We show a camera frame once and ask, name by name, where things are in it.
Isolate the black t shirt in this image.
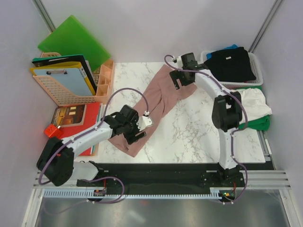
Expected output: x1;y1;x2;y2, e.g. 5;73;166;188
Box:
204;47;256;83

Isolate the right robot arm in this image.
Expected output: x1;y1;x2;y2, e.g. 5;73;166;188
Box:
169;53;245;187

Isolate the black folder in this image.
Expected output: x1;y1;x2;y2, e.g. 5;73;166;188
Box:
32;54;94;81

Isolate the blue clipboard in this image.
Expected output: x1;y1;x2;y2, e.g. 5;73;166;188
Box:
32;67;93;96

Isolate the orange desk organizer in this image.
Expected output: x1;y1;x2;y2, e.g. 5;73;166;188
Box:
93;59;116;104

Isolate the pink t shirt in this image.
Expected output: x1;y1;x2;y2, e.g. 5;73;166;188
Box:
108;65;197;157

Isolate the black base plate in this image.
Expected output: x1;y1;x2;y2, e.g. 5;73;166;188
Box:
75;161;275;196

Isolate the white laundry basket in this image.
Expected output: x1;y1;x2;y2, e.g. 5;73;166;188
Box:
201;51;263;88

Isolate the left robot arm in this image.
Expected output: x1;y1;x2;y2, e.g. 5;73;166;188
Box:
36;105;153;186

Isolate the yellow folder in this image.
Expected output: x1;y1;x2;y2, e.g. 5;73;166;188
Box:
30;61;96;96

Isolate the white t shirt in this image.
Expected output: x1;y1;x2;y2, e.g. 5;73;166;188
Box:
237;88;272;122

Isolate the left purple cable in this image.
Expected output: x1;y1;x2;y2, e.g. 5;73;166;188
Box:
38;87;150;204

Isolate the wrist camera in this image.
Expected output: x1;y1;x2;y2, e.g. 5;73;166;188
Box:
136;115;153;131
177;56;183;69

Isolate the green plastic folder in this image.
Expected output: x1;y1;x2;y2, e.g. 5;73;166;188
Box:
38;15;111;70

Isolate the pink file rack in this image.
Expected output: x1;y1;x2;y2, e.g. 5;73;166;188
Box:
33;52;97;106

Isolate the green t shirt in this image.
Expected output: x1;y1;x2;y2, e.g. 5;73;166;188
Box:
240;86;270;131

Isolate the red folder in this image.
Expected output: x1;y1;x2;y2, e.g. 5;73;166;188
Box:
54;101;105;157

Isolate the aluminium frame rail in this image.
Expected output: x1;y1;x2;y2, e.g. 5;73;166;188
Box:
33;132;292;190

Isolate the white cable duct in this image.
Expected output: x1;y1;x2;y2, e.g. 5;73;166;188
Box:
44;188;236;200

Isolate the brown book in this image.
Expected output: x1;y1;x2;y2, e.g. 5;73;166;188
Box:
51;105;87;127

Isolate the red cube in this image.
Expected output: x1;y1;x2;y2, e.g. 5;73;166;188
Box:
44;124;63;139

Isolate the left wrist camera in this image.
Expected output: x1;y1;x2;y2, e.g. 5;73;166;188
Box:
136;115;153;131

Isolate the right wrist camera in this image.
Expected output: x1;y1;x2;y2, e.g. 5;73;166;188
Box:
177;56;183;69

